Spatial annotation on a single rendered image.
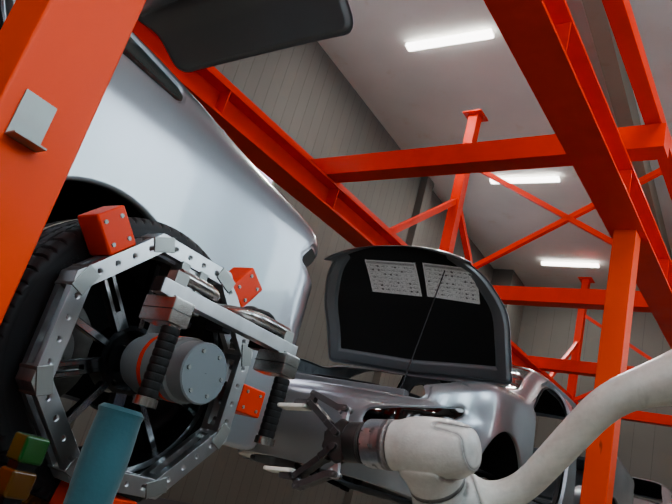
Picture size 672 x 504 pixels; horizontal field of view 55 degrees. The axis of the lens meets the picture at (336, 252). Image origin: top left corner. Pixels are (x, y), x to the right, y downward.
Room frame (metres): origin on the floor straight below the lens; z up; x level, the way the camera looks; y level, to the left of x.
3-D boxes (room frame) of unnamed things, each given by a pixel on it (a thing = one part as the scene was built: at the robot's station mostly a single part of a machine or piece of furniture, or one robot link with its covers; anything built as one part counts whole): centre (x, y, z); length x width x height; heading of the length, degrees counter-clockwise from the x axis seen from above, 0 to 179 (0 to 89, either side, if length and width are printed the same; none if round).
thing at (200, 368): (1.44, 0.27, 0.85); 0.21 x 0.14 x 0.14; 51
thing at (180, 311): (1.22, 0.28, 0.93); 0.09 x 0.05 x 0.05; 51
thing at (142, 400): (1.20, 0.25, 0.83); 0.04 x 0.04 x 0.16
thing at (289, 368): (1.48, 0.06, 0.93); 0.09 x 0.05 x 0.05; 51
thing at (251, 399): (1.73, 0.13, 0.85); 0.09 x 0.08 x 0.07; 141
